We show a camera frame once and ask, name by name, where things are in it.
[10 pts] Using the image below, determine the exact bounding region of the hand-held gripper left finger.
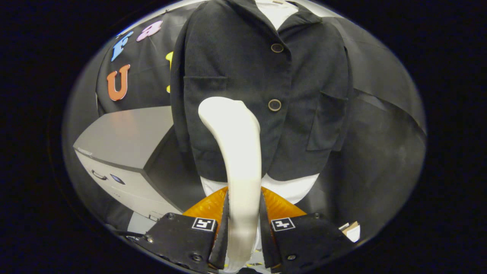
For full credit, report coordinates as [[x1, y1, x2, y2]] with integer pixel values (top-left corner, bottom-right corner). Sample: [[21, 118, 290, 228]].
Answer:
[[134, 186, 230, 274]]

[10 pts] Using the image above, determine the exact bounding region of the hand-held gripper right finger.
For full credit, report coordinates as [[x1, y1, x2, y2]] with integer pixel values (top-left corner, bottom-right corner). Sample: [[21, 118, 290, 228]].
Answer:
[[260, 186, 354, 272]]

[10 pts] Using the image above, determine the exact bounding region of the white garment steamer with hose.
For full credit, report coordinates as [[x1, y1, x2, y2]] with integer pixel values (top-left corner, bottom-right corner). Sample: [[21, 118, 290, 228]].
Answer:
[[198, 96, 263, 272]]

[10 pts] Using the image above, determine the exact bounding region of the black button jacket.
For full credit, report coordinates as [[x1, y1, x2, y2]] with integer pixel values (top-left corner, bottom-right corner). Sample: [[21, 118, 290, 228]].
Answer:
[[169, 0, 352, 182]]

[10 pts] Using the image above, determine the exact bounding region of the white mannequin torso on stand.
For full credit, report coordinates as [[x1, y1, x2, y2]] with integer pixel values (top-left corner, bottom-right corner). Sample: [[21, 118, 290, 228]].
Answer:
[[201, 0, 320, 229]]

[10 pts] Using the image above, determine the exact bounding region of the small cardboard box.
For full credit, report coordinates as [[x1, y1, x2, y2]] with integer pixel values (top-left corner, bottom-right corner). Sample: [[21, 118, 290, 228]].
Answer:
[[339, 221, 361, 243]]

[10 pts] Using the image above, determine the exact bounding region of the grey cabinet with dark top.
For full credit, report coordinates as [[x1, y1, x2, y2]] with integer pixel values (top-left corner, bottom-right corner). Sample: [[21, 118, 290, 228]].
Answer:
[[73, 106, 183, 234]]

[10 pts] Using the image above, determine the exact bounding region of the black backdrop cloth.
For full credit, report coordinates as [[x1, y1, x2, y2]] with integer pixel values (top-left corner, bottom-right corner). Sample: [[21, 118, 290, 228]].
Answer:
[[63, 2, 427, 244]]

